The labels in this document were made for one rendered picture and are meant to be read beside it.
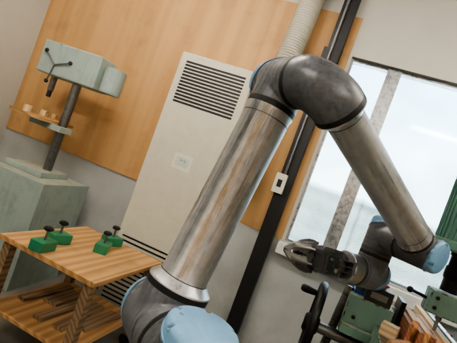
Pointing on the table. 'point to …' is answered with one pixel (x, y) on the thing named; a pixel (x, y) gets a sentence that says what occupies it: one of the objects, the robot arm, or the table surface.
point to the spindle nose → (450, 276)
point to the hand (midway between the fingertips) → (285, 248)
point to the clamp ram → (398, 310)
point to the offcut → (389, 330)
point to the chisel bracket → (440, 304)
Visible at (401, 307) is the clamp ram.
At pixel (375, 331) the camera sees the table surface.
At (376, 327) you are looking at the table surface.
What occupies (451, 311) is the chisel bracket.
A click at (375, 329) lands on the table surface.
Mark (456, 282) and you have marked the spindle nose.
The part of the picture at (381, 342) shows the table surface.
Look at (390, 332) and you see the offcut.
